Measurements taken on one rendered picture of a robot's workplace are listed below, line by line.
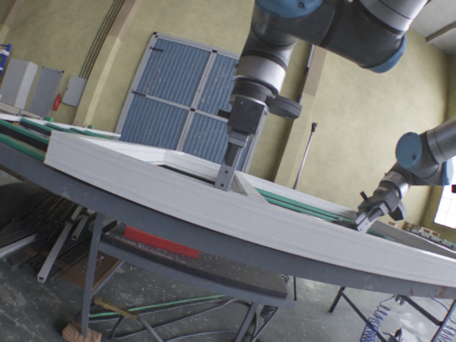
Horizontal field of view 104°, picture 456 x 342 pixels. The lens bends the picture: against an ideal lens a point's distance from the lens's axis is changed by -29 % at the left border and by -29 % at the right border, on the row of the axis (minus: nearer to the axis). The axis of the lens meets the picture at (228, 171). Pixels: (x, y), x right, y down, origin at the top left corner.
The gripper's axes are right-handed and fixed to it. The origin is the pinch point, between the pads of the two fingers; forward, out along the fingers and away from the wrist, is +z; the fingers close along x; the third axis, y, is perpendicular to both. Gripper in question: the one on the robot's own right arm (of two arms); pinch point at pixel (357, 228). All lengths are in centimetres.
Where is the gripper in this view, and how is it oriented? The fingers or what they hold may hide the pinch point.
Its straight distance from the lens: 70.7
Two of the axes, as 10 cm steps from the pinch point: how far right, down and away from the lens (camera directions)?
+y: -5.8, -7.9, 1.8
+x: 1.2, -3.1, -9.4
